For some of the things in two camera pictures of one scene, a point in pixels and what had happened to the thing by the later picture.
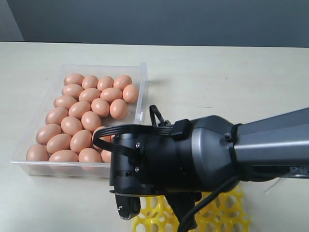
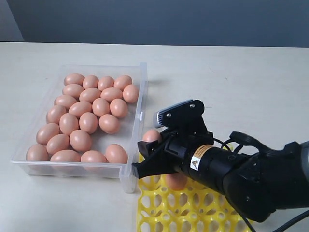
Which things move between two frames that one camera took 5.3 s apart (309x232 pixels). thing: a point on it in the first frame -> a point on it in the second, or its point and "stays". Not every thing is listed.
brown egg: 109,137 -> 109,123
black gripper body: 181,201 -> 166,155
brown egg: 100,107 stays
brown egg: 76,79 stays
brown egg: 121,81 stays
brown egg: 90,81 stays
